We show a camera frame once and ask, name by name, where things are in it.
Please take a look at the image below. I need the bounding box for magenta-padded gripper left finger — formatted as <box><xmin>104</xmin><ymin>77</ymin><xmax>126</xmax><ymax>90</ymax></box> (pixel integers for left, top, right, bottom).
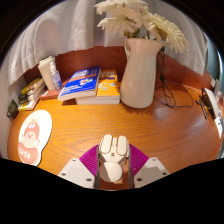
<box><xmin>58</xmin><ymin>144</ymin><xmax>101</xmax><ymax>190</ymax></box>

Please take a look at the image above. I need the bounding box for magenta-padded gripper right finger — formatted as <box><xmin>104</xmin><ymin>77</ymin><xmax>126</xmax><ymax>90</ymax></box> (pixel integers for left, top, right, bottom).
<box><xmin>128</xmin><ymin>143</ymin><xmax>170</xmax><ymax>190</ymax></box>

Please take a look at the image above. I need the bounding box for white computer mouse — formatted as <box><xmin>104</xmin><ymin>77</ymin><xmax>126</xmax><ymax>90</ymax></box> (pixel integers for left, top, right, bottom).
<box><xmin>98</xmin><ymin>133</ymin><xmax>130</xmax><ymax>184</ymax></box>

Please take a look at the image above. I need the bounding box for white pink cartoon mouse pad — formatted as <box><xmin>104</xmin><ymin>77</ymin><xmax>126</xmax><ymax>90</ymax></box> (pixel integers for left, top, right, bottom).
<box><xmin>17</xmin><ymin>109</ymin><xmax>53</xmax><ymax>167</ymax></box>

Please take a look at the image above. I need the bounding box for red-brown flat book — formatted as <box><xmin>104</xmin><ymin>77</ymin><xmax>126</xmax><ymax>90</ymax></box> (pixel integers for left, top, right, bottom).
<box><xmin>39</xmin><ymin>88</ymin><xmax>63</xmax><ymax>101</ymax></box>

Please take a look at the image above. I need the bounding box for yellow and white book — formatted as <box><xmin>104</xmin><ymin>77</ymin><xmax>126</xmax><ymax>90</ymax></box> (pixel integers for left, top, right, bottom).
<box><xmin>17</xmin><ymin>92</ymin><xmax>48</xmax><ymax>112</ymax></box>

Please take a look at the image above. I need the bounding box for black and white book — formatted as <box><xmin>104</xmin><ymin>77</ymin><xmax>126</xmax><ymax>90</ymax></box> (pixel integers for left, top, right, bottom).
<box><xmin>17</xmin><ymin>87</ymin><xmax>47</xmax><ymax>105</ymax></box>

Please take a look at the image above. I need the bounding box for dark green mug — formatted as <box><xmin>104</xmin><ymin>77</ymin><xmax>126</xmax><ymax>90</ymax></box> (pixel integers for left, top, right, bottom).
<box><xmin>6</xmin><ymin>99</ymin><xmax>19</xmax><ymax>120</ymax></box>

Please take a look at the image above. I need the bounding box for white flat device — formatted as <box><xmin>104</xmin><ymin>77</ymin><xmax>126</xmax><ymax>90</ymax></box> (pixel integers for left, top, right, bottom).
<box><xmin>201</xmin><ymin>87</ymin><xmax>224</xmax><ymax>139</ymax></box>

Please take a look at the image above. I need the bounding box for orange cover book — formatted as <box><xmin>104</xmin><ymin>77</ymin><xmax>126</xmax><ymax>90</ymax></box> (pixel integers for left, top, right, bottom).
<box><xmin>75</xmin><ymin>69</ymin><xmax>121</xmax><ymax>106</ymax></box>

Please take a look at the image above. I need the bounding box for white ceramic jug vase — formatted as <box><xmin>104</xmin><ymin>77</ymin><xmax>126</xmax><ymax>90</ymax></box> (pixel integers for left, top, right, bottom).
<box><xmin>119</xmin><ymin>37</ymin><xmax>167</xmax><ymax>110</ymax></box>

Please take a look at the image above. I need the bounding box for yellow and black book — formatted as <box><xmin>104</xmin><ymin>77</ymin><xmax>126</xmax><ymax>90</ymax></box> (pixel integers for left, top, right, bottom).
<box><xmin>20</xmin><ymin>77</ymin><xmax>45</xmax><ymax>96</ymax></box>

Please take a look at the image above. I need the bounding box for cream lidded tumbler cup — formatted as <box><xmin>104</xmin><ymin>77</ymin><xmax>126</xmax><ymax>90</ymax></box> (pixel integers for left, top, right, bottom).
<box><xmin>37</xmin><ymin>55</ymin><xmax>58</xmax><ymax>92</ymax></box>

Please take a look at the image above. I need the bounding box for white pleated curtain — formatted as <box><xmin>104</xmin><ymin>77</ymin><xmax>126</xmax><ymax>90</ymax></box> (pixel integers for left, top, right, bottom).
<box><xmin>6</xmin><ymin>0</ymin><xmax>209</xmax><ymax>88</ymax></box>

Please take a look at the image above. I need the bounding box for white flower bouquet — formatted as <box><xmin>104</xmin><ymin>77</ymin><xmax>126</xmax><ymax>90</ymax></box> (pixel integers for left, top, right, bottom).
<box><xmin>94</xmin><ymin>0</ymin><xmax>189</xmax><ymax>54</ymax></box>

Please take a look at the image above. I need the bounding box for black cable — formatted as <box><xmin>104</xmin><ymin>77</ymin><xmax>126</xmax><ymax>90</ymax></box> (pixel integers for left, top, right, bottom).
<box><xmin>153</xmin><ymin>49</ymin><xmax>204</xmax><ymax>109</ymax></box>

